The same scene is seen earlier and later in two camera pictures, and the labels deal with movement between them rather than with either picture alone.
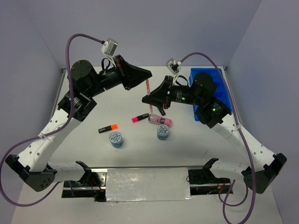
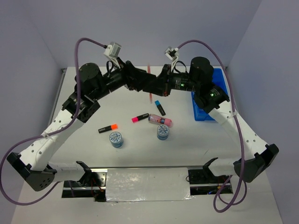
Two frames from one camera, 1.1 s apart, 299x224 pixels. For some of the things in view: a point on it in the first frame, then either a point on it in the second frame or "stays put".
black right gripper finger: [159, 96] -> [163, 77]
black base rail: [92, 183] stays put
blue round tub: [162, 132] stays put
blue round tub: [116, 139] stays put
